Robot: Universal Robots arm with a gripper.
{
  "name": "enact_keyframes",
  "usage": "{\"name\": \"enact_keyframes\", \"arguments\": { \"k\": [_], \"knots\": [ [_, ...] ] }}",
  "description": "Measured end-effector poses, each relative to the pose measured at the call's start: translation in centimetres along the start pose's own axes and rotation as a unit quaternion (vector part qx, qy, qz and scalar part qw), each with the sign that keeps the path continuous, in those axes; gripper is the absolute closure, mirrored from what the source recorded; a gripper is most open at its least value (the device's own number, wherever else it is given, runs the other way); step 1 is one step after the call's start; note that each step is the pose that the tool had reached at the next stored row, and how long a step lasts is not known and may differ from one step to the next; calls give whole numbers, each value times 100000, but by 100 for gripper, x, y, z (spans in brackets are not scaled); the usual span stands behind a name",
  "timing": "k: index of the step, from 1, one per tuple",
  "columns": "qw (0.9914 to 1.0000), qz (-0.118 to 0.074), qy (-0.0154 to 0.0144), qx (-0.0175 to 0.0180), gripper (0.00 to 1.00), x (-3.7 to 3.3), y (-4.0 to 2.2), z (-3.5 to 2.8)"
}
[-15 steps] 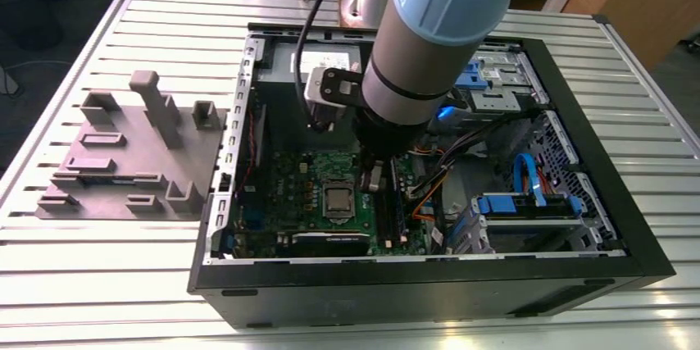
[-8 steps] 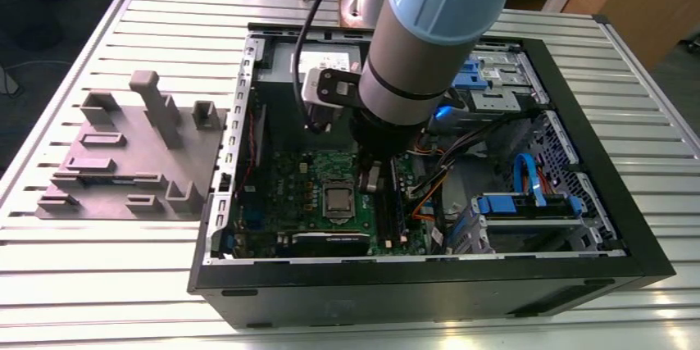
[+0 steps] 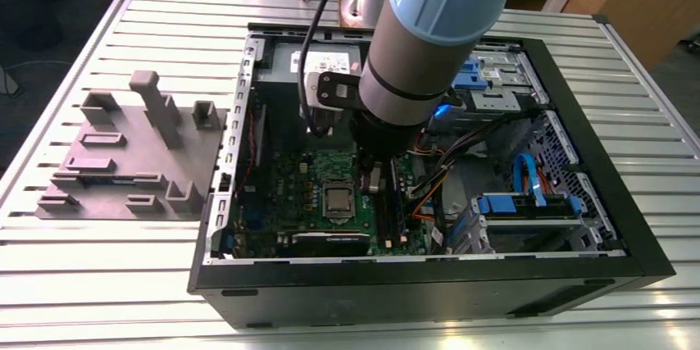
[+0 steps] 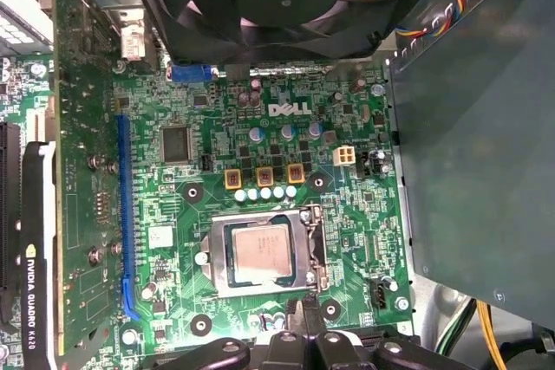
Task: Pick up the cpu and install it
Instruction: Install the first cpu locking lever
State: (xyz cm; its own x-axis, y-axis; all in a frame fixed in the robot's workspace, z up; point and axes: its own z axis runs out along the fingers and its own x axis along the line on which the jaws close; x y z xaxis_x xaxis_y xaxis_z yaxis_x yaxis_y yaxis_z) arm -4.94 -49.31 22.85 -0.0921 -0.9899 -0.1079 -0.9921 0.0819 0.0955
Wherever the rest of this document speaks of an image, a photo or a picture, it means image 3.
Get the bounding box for black RAM slot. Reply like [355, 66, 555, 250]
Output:
[371, 193, 387, 244]

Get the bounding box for blue SATA cable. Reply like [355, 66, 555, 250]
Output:
[512, 152, 550, 208]

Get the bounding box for black graphics card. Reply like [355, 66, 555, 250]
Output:
[275, 228, 375, 257]

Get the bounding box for grey parts rack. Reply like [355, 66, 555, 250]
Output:
[34, 70, 232, 223]

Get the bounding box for metal drive bay cage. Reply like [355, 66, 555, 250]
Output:
[426, 40, 551, 134]

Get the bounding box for black cable bundle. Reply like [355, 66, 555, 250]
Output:
[420, 110, 546, 199]

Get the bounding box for black camera cable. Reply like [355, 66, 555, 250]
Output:
[298, 0, 351, 138]

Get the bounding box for orange red power wires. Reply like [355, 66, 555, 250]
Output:
[407, 169, 451, 226]

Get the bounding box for grey power supply unit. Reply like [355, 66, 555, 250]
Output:
[252, 42, 366, 152]

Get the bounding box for wooden cabinet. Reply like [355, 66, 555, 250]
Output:
[563, 0, 700, 75]

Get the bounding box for silver CPU green edge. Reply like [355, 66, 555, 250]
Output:
[326, 189, 354, 211]

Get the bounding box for CPU socket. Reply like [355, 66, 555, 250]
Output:
[320, 177, 360, 223]

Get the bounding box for red black twisted wire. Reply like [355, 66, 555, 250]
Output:
[242, 107, 259, 191]

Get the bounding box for hard disk blue carrier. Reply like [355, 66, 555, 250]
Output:
[472, 192, 586, 220]

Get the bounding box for green Dell motherboard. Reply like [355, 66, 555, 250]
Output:
[226, 148, 435, 259]

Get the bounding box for metal socket cover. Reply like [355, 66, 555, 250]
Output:
[322, 178, 358, 220]

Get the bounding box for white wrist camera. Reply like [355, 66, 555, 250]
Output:
[430, 89, 470, 121]

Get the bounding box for black open PC case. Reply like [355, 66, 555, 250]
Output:
[187, 21, 679, 330]

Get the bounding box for small blue drive latch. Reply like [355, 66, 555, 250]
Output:
[452, 73, 491, 91]

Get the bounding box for metal disk bay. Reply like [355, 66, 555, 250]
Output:
[446, 193, 628, 255]

